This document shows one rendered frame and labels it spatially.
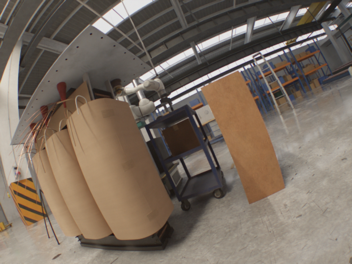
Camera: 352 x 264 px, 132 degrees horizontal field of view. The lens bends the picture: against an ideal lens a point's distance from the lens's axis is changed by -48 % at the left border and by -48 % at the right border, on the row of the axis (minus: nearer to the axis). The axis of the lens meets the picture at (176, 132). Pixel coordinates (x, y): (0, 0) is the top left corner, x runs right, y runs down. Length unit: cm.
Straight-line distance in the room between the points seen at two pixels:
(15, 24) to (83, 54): 408
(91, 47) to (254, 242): 141
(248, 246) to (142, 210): 62
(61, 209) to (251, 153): 167
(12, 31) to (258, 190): 562
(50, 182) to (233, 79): 175
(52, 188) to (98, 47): 126
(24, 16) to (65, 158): 415
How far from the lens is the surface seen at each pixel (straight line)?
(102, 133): 89
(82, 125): 97
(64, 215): 162
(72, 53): 101
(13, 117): 703
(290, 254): 80
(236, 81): 108
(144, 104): 207
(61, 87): 120
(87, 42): 97
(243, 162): 109
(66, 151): 123
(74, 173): 121
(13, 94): 758
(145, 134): 618
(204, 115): 584
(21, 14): 480
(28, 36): 1120
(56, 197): 160
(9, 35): 520
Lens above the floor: 65
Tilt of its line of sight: 4 degrees up
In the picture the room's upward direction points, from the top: 24 degrees counter-clockwise
